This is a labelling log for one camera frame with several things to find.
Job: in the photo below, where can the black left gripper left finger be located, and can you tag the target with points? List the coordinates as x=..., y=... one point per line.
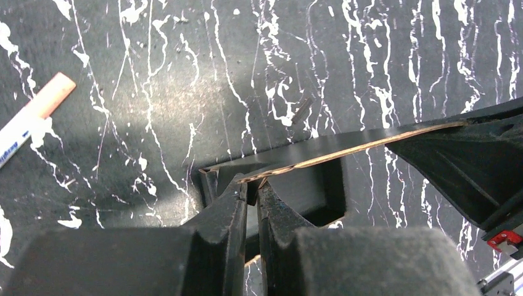
x=204, y=256

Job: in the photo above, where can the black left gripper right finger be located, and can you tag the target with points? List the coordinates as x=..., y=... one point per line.
x=302, y=259

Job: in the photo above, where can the aluminium front rail frame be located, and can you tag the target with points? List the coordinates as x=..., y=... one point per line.
x=505, y=281

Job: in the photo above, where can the pink white marker pen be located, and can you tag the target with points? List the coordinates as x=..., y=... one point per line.
x=26, y=122

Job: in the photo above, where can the small grey staple strip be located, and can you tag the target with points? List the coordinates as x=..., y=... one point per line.
x=302, y=110

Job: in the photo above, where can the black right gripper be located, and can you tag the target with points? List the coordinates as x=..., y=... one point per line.
x=474, y=160

